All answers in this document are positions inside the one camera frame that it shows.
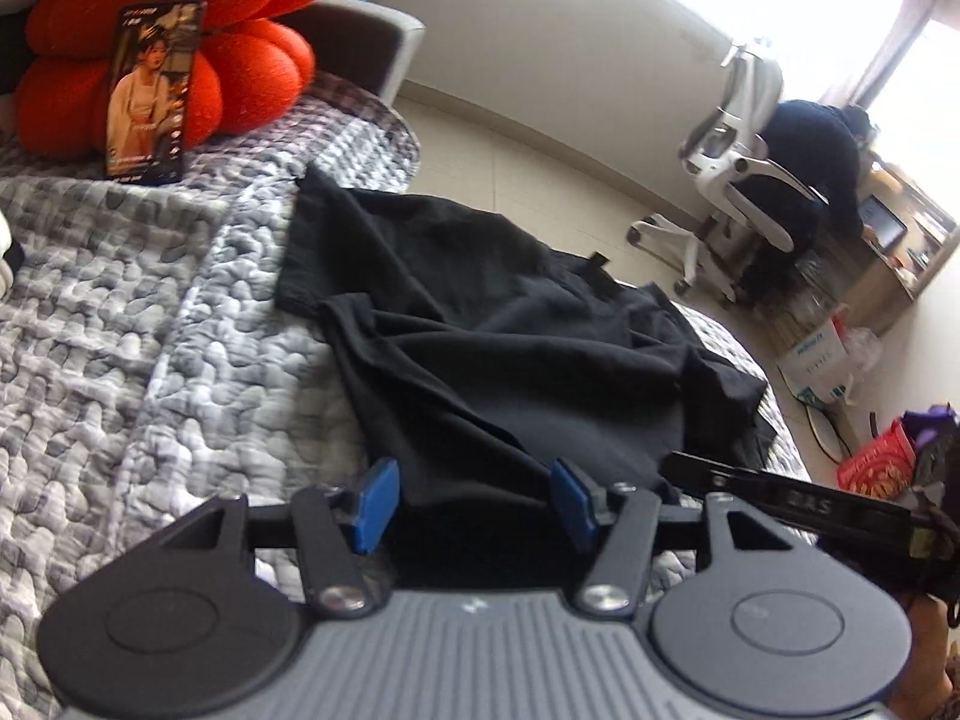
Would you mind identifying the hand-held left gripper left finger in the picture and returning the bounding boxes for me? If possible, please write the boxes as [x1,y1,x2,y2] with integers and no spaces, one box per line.
[157,457,402,620]

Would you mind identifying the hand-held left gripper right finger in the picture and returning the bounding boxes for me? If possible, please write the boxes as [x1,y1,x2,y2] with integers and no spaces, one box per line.
[550,457,800,616]

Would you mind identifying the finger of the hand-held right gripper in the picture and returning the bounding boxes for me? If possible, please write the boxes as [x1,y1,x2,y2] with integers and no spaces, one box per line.
[660,452,766,500]

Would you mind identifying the black t-shirt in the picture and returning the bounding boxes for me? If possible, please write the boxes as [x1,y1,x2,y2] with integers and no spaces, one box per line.
[276,163,777,593]

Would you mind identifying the person's right hand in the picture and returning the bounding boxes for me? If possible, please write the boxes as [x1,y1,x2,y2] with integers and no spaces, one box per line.
[900,594,960,720]

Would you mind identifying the red bag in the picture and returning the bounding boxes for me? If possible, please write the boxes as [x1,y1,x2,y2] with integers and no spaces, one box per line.
[836,420,920,500]

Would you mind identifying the purple cloth item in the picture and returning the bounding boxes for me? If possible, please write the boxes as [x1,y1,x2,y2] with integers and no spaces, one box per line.
[900,405,960,458]

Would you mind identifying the white oval object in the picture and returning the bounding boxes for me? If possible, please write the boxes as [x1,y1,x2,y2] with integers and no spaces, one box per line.
[799,397,845,462]

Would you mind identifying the white paper bag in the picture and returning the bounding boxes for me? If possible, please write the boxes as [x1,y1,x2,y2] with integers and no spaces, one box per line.
[776,315,856,406]

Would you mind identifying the clear plastic bag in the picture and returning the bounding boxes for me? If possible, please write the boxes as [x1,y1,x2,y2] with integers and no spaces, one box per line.
[836,307,890,383]

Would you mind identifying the wooden desk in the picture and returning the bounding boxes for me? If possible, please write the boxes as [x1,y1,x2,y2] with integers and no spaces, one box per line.
[772,157,960,361]

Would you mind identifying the white office chair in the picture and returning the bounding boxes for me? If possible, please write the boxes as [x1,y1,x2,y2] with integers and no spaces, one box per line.
[628,41,826,307]

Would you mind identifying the grey patterned quilt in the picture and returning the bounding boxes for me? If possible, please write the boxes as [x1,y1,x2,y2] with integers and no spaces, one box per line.
[0,75,818,691]

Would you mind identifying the laptop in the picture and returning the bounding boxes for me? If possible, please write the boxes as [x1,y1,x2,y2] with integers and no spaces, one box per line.
[855,195,907,252]

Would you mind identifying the red flower cushion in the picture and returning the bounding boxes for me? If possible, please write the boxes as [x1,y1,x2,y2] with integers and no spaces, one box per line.
[15,0,347,160]

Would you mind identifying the smartphone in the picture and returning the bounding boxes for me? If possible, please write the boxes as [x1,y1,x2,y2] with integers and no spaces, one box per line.
[101,1,209,188]

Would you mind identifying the grey sofa armrest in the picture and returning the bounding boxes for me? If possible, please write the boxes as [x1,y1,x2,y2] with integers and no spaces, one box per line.
[277,0,425,106]

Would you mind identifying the window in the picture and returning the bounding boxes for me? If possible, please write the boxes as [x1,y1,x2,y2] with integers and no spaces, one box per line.
[585,0,960,166]

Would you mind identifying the grey curtain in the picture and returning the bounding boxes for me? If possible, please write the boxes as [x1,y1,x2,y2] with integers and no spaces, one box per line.
[847,0,960,113]

